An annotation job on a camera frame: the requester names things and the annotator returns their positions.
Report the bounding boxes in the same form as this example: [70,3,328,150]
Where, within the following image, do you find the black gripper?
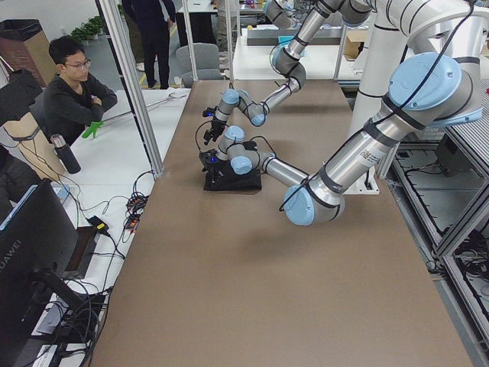
[199,149,225,190]
[202,107,228,145]

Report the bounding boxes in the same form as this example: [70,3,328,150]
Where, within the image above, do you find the black printed t-shirt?
[203,146,261,191]

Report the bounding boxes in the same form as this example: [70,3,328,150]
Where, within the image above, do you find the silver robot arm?
[203,1,371,145]
[202,1,488,226]

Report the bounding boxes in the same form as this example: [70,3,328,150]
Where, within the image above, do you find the metal reacher grabber tool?
[102,89,190,123]

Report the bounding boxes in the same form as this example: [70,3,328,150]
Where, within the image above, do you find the grey office chair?
[176,43,222,88]

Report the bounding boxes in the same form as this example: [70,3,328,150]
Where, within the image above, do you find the red black power strip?
[124,192,149,232]

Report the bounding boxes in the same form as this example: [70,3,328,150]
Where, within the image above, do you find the blue plastic bin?
[277,36,307,50]

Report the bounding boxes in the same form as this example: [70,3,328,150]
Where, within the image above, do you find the black power adapter yellow label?
[87,216,108,235]

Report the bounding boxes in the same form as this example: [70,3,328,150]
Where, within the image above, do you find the standing person dark trousers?
[121,0,176,89]

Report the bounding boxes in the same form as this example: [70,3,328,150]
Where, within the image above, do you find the seated person with glasses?
[43,36,118,145]

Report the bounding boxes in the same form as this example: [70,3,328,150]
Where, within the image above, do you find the black thermos bottle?
[50,134,81,174]

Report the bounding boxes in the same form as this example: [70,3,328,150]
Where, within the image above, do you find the black computer monitor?
[1,180,83,366]

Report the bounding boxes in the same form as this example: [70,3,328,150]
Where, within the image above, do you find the green handled grabber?
[82,121,104,138]

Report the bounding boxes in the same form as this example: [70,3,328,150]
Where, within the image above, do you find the aluminium frame post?
[95,0,164,179]

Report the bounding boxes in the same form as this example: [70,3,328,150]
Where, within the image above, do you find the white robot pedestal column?
[322,0,417,194]

